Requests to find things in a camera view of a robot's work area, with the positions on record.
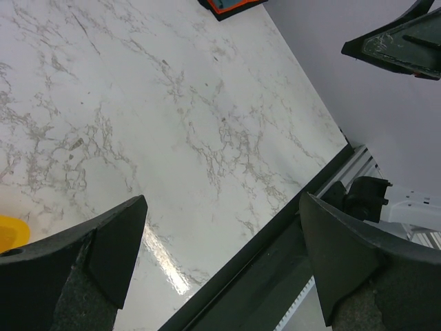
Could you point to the yellow plastic bin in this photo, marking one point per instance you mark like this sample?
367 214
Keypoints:
14 233

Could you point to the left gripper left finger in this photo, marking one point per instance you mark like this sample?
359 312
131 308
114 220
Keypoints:
76 279

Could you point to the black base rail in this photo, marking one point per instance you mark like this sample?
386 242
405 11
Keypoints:
255 288

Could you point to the blue t shirt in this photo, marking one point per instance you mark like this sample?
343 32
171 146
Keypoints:
225 4

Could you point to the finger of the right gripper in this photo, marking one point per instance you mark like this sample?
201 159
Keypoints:
408 45
419 8

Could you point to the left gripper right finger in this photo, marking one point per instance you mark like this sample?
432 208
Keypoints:
368 279

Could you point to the folded black shirt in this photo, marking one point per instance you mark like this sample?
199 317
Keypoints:
220 15

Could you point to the folded orange shirt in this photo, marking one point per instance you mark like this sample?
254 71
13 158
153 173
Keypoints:
234 8

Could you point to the white slotted cable duct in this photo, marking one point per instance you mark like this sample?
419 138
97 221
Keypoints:
295 305

